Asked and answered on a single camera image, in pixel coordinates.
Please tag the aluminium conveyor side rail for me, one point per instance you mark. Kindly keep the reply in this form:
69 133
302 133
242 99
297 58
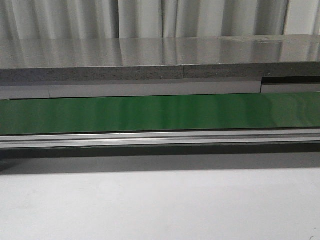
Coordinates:
160 138

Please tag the grey stone counter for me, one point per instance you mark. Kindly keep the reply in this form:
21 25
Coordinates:
84 68

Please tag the green conveyor belt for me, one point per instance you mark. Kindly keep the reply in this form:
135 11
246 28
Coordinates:
159 113

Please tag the white curtain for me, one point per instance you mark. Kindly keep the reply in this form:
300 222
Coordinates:
124 19

